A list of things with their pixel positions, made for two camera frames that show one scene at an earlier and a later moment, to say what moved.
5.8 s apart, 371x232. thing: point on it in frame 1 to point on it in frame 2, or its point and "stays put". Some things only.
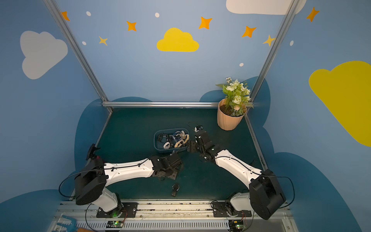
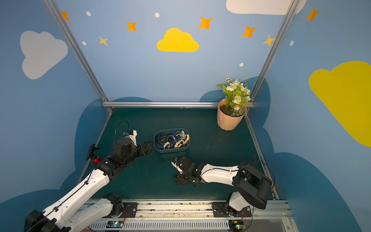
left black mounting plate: (125, 210) stays put
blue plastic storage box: (171, 140) stays put
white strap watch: (166, 145) stays put
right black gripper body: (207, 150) to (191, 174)
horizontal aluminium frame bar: (161, 104) stays put
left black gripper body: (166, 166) to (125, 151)
